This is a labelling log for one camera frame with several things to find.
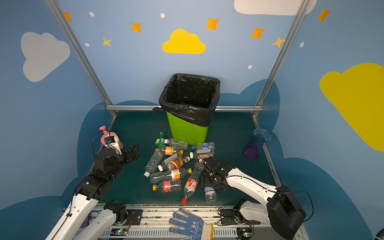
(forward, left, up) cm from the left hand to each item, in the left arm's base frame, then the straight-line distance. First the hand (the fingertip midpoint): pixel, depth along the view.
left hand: (133, 146), depth 73 cm
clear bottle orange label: (-6, -18, -19) cm, 27 cm away
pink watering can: (+17, +25, -13) cm, 33 cm away
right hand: (-10, -40, -21) cm, 46 cm away
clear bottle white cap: (+15, -21, -20) cm, 33 cm away
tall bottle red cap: (-12, -30, -18) cm, 37 cm away
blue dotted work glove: (-32, -32, -24) cm, 51 cm away
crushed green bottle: (+17, -7, -22) cm, 29 cm away
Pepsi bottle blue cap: (-16, -40, -22) cm, 49 cm away
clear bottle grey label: (+8, -37, -20) cm, 42 cm away
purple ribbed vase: (+7, -66, -11) cm, 67 cm away
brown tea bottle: (-2, -21, -14) cm, 25 cm away
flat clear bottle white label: (-1, -13, -20) cm, 24 cm away
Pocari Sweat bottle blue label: (+1, -6, -19) cm, 20 cm away
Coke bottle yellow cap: (-13, -18, -18) cm, 28 cm away
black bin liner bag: (+41, -29, -1) cm, 50 cm away
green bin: (+21, -24, -11) cm, 33 cm away
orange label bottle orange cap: (+10, -15, -20) cm, 27 cm away
